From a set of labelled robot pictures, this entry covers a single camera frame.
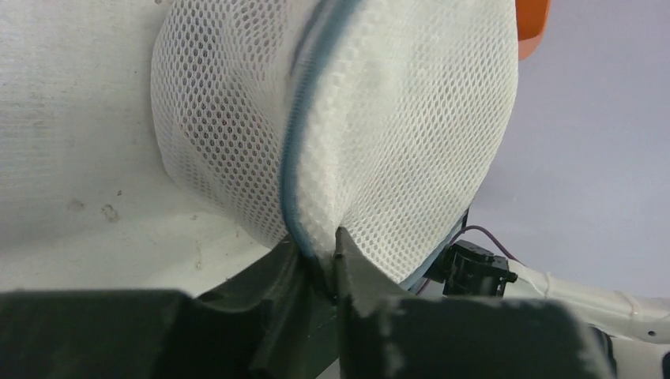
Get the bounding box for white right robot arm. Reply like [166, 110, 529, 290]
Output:
[423, 240, 669, 378]

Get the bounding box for orange plastic bin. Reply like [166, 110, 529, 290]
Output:
[515, 0, 551, 61]

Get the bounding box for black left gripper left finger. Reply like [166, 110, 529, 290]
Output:
[1, 238, 335, 378]

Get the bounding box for white mesh cylindrical laundry bag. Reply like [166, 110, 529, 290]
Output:
[151, 1, 518, 288]

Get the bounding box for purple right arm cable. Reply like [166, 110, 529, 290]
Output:
[455, 224, 519, 263]

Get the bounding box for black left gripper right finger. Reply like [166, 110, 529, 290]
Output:
[333, 228, 614, 379]

